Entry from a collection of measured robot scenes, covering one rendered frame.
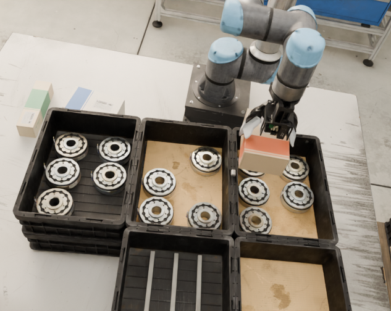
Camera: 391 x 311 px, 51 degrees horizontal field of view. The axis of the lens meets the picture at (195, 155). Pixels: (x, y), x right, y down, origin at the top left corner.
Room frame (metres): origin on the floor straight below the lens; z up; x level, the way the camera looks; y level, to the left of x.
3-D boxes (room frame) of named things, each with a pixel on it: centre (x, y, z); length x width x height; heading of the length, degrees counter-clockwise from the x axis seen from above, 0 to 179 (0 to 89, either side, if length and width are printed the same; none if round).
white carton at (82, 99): (1.05, 0.41, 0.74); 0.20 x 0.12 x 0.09; 84
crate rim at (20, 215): (0.69, 0.32, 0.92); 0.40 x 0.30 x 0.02; 7
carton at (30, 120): (1.01, 0.63, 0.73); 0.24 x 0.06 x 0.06; 5
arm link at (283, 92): (0.74, -0.18, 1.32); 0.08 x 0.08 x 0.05
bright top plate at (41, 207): (0.57, 0.38, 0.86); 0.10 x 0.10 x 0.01
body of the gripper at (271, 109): (0.73, -0.18, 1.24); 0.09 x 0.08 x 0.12; 1
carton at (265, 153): (0.76, -0.18, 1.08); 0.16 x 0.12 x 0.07; 1
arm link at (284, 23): (0.84, -0.16, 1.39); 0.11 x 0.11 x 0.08; 1
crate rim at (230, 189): (0.72, 0.02, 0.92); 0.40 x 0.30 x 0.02; 7
